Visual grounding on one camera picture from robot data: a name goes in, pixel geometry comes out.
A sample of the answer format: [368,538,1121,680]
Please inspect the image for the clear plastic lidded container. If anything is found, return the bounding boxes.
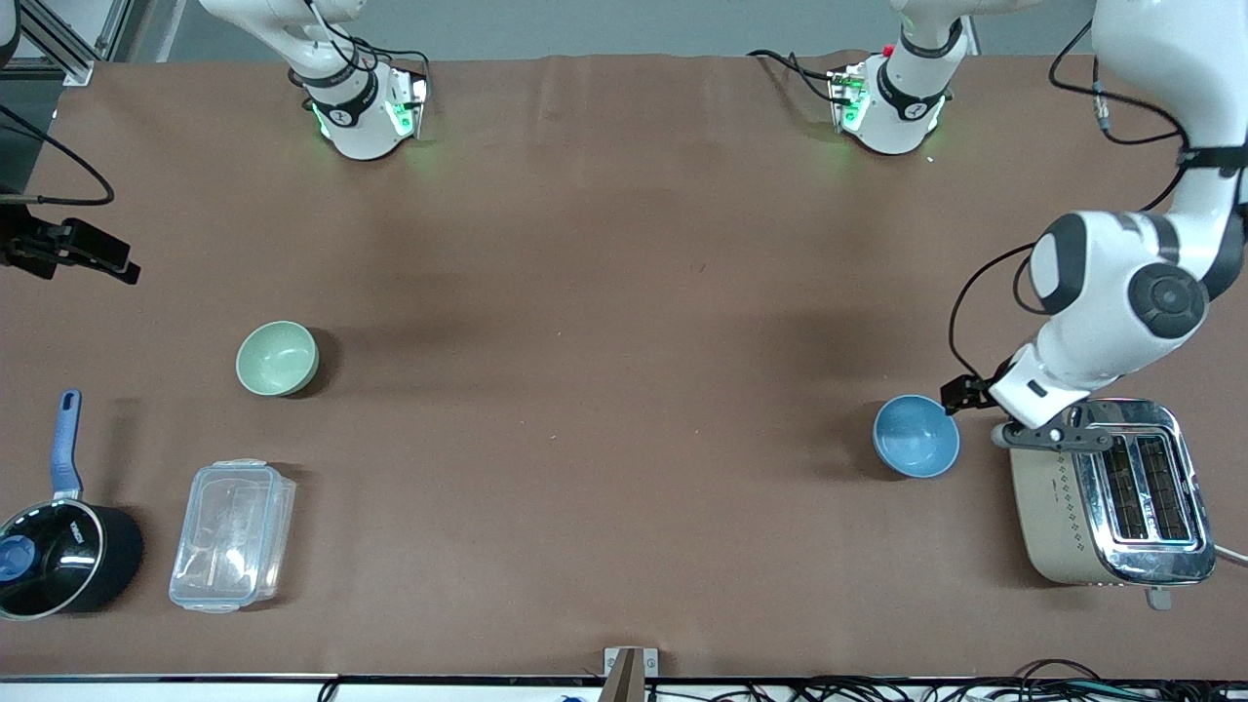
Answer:
[169,459,297,615]

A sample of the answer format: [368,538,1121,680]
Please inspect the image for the black right base cable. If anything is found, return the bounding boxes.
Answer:
[304,0,432,89]

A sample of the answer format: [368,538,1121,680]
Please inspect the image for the metal table edge bracket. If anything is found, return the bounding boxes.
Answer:
[603,646,660,702]

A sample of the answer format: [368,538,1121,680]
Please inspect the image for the black cable tangle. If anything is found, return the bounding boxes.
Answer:
[643,658,1248,702]

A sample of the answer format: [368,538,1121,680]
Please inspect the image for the aluminium frame profile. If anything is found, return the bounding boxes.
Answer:
[18,0,135,87]

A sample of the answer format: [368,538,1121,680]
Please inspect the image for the beige chrome toaster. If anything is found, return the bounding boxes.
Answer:
[1009,398,1218,612]

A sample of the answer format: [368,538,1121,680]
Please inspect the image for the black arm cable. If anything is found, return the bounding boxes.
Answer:
[0,101,117,209]
[949,18,1198,393]

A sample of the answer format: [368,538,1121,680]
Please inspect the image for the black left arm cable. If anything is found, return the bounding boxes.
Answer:
[949,18,1198,393]

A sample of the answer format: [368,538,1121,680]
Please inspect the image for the green bowl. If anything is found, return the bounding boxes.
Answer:
[236,321,321,398]

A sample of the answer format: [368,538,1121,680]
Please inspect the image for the blue bowl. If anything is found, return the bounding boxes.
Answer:
[873,394,961,480]

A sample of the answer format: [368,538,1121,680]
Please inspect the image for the black left base cable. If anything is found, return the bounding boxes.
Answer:
[747,48,845,106]

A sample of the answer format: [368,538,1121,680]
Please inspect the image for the black saucepan blue handle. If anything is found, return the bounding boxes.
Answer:
[0,390,144,622]

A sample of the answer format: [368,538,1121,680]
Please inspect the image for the black base cable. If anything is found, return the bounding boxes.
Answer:
[747,48,845,106]
[304,0,432,89]

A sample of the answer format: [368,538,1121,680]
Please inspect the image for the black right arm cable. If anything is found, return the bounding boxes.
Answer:
[0,101,117,209]

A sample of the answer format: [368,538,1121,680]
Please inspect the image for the brown table cloth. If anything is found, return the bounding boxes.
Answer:
[0,49,1248,681]

